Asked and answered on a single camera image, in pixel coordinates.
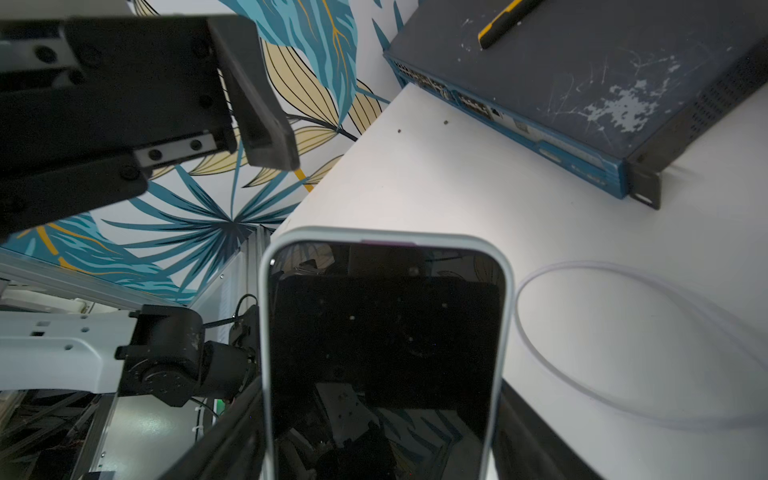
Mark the phone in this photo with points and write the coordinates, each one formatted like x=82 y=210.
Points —
x=382 y=353

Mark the dark blue network switch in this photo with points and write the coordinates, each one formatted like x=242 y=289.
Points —
x=611 y=91

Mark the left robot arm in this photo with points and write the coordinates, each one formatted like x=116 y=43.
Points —
x=167 y=352

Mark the yellow black pliers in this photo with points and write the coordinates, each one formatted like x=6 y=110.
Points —
x=505 y=20

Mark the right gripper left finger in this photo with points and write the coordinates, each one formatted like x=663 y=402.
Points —
x=90 y=107

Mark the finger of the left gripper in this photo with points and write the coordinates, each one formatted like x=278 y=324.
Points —
x=234 y=448

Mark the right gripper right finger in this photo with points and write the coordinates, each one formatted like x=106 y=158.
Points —
x=525 y=447

